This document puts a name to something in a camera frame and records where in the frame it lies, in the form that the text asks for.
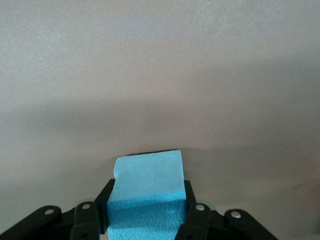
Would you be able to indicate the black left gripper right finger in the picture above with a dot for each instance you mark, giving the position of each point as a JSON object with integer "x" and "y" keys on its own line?
{"x": 225, "y": 227}

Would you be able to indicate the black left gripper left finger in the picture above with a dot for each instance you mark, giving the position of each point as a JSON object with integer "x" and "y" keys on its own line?
{"x": 50, "y": 225}

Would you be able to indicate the blue foam block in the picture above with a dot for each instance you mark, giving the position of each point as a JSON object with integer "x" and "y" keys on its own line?
{"x": 150, "y": 180}

